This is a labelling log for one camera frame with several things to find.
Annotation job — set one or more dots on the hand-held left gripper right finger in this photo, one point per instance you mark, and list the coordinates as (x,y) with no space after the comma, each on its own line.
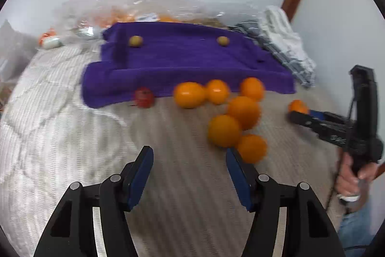
(239,181)

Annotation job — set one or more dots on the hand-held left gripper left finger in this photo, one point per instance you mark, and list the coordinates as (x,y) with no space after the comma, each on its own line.
(140,178)

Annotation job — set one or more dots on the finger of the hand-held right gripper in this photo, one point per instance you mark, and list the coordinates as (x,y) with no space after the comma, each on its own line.
(317,114)
(315,127)

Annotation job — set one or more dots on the orange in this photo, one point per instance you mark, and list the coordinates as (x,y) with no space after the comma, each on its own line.
(224,130)
(244,112)
(297,106)
(252,89)
(189,95)
(252,148)
(217,91)

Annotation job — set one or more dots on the person's right forearm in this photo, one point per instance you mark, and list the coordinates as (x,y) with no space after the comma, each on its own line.
(356,224)

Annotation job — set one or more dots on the person's right hand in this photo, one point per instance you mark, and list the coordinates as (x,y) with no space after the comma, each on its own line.
(346,175)

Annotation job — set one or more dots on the striped bedspread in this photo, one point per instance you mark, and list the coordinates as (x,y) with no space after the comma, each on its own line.
(75,130)

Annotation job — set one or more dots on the small red fruit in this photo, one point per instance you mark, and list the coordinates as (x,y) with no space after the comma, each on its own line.
(144,97)

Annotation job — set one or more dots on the grey plaid cloth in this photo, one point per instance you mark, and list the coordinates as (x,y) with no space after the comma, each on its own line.
(270,46)

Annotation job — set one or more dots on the white towel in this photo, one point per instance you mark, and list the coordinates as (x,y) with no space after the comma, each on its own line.
(284,28)

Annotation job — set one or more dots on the small yellow-green fruit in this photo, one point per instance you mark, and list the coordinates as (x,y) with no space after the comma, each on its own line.
(136,41)
(223,40)

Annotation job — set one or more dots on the purple towel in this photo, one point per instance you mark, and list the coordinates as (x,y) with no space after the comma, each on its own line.
(186,64)

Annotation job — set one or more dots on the white bottle with orange cap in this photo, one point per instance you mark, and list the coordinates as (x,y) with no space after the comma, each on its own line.
(51,42)

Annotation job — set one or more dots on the pile of bagged mandarins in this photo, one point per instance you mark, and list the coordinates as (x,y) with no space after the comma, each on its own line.
(120,16)

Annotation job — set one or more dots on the clear plastic bag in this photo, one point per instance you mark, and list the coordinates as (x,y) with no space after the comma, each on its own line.
(180,1)

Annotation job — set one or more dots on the translucent plastic bag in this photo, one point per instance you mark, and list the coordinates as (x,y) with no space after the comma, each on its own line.
(15,49)

